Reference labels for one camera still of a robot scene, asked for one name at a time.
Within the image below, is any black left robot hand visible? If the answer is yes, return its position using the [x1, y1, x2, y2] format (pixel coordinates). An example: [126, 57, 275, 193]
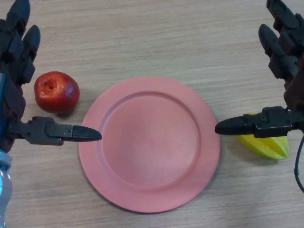
[0, 0, 103, 153]

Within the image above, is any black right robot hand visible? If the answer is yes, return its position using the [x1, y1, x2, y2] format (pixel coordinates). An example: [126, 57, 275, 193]
[214, 0, 304, 140]

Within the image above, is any yellow starfruit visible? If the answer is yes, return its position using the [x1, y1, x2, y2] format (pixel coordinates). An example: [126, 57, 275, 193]
[237, 111, 290, 160]

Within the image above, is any pink round plate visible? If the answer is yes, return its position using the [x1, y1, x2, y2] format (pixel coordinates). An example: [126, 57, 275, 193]
[78, 76, 221, 214]

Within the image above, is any red apple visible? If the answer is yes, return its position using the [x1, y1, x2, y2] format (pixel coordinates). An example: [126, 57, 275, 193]
[34, 71, 80, 115]

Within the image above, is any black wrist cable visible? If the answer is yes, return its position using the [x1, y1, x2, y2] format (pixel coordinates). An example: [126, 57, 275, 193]
[293, 133, 304, 193]

